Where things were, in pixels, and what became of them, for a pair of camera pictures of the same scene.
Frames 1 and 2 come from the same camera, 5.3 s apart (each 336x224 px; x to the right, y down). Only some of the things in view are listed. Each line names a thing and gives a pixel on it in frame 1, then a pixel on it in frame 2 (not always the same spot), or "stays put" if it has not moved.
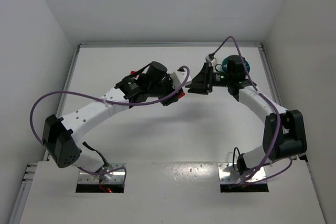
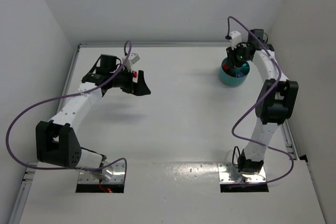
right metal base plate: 227,174 stays put
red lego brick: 181,95 -> 224,66
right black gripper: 207,79 -> 233,61
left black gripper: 169,94 -> 135,83
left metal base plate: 116,176 stays put
